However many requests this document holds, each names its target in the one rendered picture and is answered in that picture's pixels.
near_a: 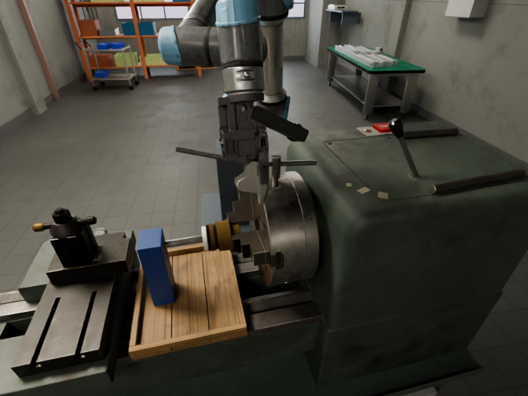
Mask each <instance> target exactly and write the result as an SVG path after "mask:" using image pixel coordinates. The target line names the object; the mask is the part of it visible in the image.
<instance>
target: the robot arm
mask: <svg viewBox="0 0 528 396"><path fill-rule="evenodd" d="M293 7H294V0H196V1H195V3H194V4H193V6H192V8H191V9H190V10H189V12H188V13H187V14H186V16H185V18H184V19H183V21H182V22H181V23H180V25H179V26H177V27H174V25H171V26H170V27H162V28H161V29H160V31H159V35H158V46H159V52H160V56H161V57H162V59H163V61H164V62H165V63H166V64H169V65H176V66H182V67H184V66H204V67H222V82H223V90H224V93H225V94H224V95H223V97H218V99H217V105H218V119H219V126H220V127H219V133H220V138H219V141H220V142H221V143H220V144H221V147H222V157H224V158H225V161H227V162H233V161H235V160H236V162H244V161H245V162H244V172H243V173H242V174H240V175H239V176H237V177H236V178H235V180H234V183H235V185H236V187H237V188H238V189H239V190H240V191H242V192H248V193H257V196H258V203H259V205H263V204H264V201H265V199H266V197H267V192H268V183H269V156H268V154H269V142H268V136H267V133H266V128H267V127H268V128H270V129H271V130H274V131H276V132H278V133H280V134H283V135H284V136H286V137H287V139H288V140H289V141H302V142H304V141H305V140H306V138H307V136H308V133H309V131H308V130H307V129H305V128H303V126H302V125H301V124H299V123H293V122H291V121H289V120H287V118H288V110H289V105H290V96H288V95H287V92H286V90H285V88H283V46H284V20H285V19H286V18H287V17H288V13H289V10H291V9H293Z"/></svg>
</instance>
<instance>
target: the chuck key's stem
mask: <svg viewBox="0 0 528 396"><path fill-rule="evenodd" d="M272 164H273V166H272V174H271V178H272V179H273V187H278V179H279V178H280V176H281V156H279V155H273V156H272Z"/></svg>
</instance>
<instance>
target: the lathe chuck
mask: <svg viewBox="0 0 528 396"><path fill-rule="evenodd" d="M271 182H273V179H272V178H271V174H269V183H268V192H267V197H266V199H265V201H264V204H263V205H259V200H258V196H257V193H254V198H255V209H256V214H257V217H258V218H257V219H256V220H251V221H249V223H250V230H251V231H253V230H256V231H257V230H259V229H260V230H261V234H262V236H263V239H264V241H265V242H266V246H267V247H268V249H269V253H270V254H271V255H276V252H280V253H281V254H283V265H281V266H280V267H279V268H276V266H273V267H271V265H270V264H265V265H260V266H258V270H259V272H260V275H261V277H262V280H263V282H264V283H265V285H267V286H272V285H276V284H281V283H284V282H286V283H288V282H292V281H299V280H301V279H302V277H303V274H304V272H305V268H306V234H305V227H304V222H303V215H302V211H301V207H300V204H299V199H298V197H297V194H296V191H295V188H294V186H293V184H292V182H291V180H290V178H289V177H288V176H287V175H286V174H285V173H283V172H281V173H280V178H279V179H278V182H280V183H281V184H282V186H281V188H279V189H272V188H270V187H269V184H270V183H271Z"/></svg>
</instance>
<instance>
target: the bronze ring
mask: <svg viewBox="0 0 528 396"><path fill-rule="evenodd" d="M206 231H207V242H208V249H209V251H216V249H219V251H227V250H230V251H233V242H232V236H231V234H235V233H241V232H240V225H239V223H238V222H235V223H229V219H227V218H226V219H225V220H224V221H218V222H215V224H214V225H213V224H208V225H206Z"/></svg>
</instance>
